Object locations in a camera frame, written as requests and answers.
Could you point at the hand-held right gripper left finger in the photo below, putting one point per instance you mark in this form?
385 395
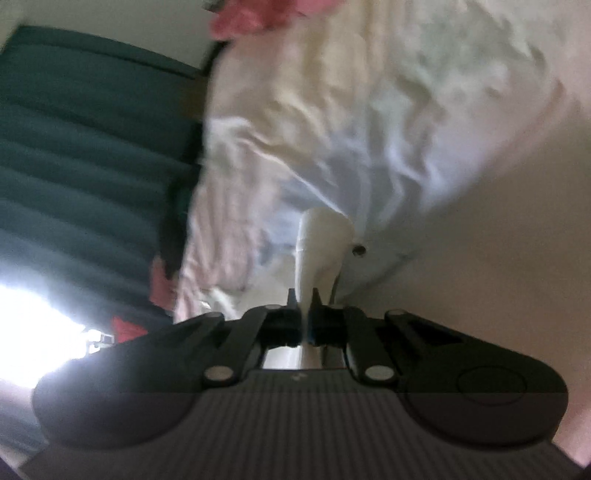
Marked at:
281 323

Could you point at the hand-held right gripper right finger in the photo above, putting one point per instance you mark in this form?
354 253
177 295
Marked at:
325 325

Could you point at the pink garment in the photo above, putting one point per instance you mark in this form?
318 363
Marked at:
161 284

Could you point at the red bag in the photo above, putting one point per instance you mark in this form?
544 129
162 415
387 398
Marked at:
129 330

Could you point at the pastel patchwork duvet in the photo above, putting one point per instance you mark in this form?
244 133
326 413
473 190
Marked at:
323 115

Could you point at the window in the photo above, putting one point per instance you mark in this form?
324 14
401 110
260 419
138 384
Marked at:
32 332

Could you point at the wide teal curtain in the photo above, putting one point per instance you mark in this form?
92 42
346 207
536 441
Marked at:
69 138

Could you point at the pink fleece robe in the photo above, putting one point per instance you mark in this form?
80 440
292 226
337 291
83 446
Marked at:
258 16

